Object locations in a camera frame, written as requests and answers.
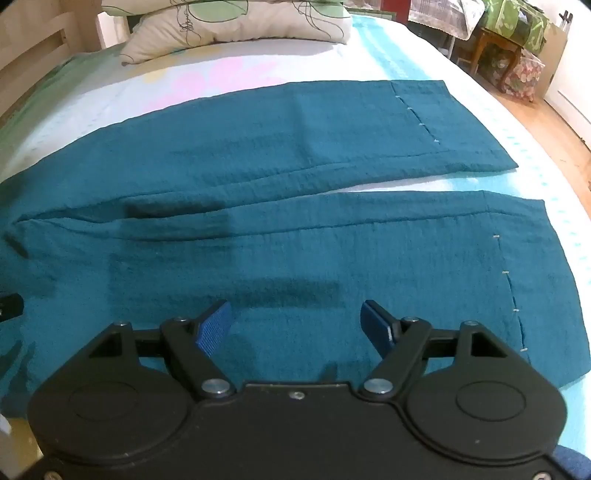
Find teal pants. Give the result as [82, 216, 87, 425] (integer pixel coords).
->
[1, 81, 590, 417]

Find floral storage box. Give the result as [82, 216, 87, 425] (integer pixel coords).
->
[499, 50, 545, 103]

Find wooden side table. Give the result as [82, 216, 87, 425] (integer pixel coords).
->
[468, 27, 525, 91]

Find leaf print pillow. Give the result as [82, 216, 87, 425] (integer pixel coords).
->
[101, 1, 353, 64]

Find grey plaid cloth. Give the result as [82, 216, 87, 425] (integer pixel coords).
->
[409, 0, 486, 41]

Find green patterned bag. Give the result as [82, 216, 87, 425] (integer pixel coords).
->
[483, 0, 549, 54]

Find wooden headboard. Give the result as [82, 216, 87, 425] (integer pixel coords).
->
[1, 0, 101, 115]

